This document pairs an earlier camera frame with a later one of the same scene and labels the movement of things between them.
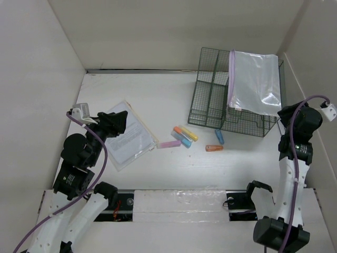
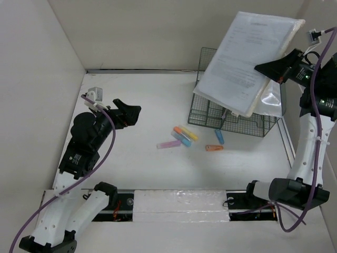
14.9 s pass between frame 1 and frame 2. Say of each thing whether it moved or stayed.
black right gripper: moved
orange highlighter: stayed
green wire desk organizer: stayed
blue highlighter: stayed
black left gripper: moved
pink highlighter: stayed
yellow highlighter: stayed
